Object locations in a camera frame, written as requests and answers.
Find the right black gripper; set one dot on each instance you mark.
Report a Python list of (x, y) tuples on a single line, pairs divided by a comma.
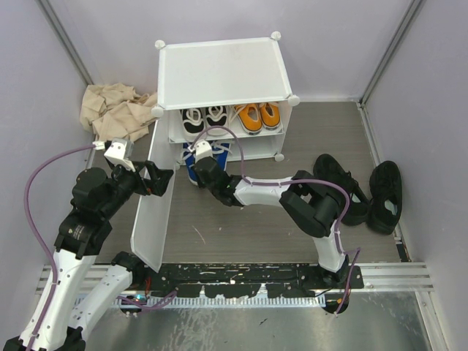
[(201, 183)]

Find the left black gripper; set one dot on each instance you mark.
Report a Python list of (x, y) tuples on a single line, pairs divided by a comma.
[(161, 176)]

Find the blue sneaker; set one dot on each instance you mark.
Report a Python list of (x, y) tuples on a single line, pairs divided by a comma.
[(221, 151), (189, 160)]

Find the white cabinet door panel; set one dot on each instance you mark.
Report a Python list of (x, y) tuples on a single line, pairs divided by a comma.
[(150, 227)]

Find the black white sneaker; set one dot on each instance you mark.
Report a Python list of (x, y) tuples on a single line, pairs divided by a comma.
[(216, 117), (192, 122)]

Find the orange sneaker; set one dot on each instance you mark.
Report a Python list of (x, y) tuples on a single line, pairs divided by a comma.
[(270, 115), (249, 117)]

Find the black shoe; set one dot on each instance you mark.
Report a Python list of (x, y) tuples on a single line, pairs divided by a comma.
[(327, 168), (386, 198)]

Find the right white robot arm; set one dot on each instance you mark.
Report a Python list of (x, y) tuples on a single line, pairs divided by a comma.
[(316, 207)]

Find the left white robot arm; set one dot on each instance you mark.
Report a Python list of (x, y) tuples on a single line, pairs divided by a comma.
[(59, 323)]

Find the white plastic shoe cabinet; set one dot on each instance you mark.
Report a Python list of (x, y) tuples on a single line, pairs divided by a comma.
[(221, 73)]

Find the beige crumpled cloth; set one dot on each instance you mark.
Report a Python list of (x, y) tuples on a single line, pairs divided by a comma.
[(117, 110)]

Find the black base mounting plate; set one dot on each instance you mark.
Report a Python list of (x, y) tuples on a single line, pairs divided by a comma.
[(289, 280)]

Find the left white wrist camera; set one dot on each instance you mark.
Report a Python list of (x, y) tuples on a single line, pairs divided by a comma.
[(119, 152)]

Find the white slotted cable duct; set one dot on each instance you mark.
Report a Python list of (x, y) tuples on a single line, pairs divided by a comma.
[(259, 301)]

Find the left aluminium corner post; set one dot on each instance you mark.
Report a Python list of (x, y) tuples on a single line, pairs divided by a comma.
[(64, 40)]

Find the aluminium corner post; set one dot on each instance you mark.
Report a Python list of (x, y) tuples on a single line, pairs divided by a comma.
[(64, 40), (410, 14)]

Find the right aluminium corner post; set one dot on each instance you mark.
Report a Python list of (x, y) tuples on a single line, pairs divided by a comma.
[(410, 14)]

